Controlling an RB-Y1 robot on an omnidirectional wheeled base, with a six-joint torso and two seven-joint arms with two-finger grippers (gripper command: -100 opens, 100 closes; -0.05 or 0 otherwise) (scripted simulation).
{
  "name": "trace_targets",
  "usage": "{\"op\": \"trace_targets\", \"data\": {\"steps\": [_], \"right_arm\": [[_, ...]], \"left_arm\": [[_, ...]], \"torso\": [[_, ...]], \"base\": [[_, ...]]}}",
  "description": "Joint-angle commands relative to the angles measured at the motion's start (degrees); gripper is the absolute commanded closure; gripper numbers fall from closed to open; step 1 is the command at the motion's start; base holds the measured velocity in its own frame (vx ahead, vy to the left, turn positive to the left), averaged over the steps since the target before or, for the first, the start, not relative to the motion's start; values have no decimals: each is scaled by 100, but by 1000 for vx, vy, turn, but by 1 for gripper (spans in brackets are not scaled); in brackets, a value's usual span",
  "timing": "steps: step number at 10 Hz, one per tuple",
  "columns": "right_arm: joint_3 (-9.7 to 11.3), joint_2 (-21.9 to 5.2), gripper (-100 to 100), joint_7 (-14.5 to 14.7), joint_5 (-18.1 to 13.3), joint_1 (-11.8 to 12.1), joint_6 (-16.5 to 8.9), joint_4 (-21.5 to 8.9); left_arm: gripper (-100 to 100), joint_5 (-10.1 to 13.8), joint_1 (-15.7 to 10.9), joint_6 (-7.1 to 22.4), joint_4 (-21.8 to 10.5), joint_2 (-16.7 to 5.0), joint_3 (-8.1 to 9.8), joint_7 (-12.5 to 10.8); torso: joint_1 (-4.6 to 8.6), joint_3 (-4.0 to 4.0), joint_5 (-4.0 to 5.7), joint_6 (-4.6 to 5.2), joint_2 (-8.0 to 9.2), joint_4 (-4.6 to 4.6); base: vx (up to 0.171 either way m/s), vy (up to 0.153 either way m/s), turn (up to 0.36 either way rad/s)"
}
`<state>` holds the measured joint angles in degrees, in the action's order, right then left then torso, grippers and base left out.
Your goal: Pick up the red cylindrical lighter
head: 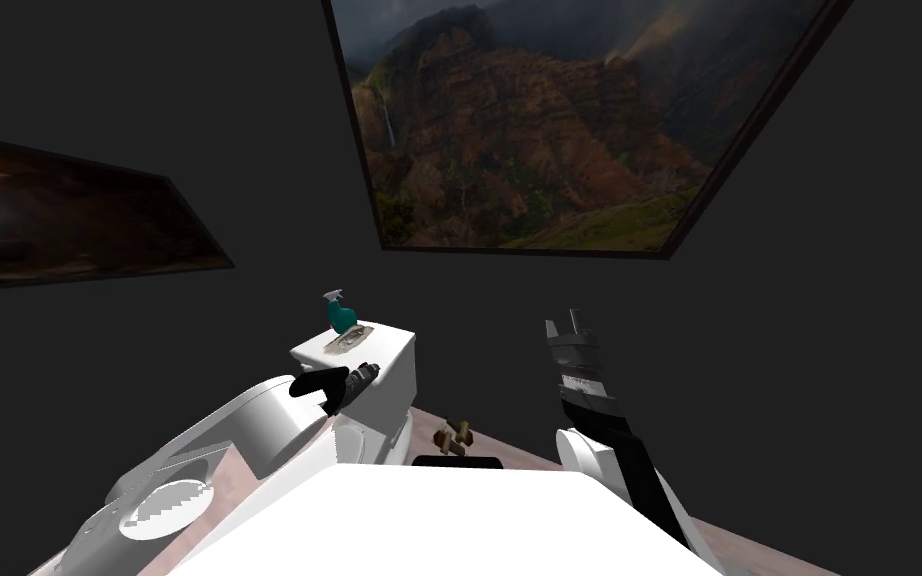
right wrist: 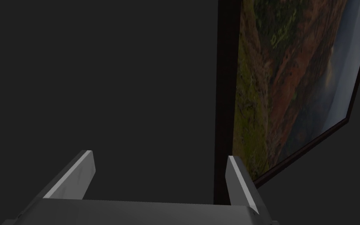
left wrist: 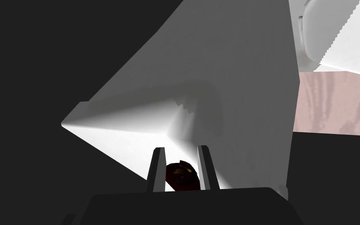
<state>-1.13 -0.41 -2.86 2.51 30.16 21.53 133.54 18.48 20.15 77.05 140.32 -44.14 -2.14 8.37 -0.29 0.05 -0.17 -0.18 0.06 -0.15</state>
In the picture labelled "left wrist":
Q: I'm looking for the dark red round object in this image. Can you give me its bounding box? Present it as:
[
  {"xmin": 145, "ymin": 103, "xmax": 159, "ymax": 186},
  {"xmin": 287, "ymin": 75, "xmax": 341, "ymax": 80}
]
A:
[{"xmin": 166, "ymin": 160, "xmax": 201, "ymax": 192}]

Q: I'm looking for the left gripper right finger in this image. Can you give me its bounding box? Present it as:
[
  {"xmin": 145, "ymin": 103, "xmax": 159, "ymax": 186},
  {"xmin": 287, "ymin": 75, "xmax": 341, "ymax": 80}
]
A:
[{"xmin": 197, "ymin": 145, "xmax": 221, "ymax": 191}]

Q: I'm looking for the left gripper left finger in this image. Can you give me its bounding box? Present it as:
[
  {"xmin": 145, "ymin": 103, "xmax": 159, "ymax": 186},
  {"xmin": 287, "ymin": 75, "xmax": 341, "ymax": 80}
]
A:
[{"xmin": 146, "ymin": 147, "xmax": 166, "ymax": 193}]

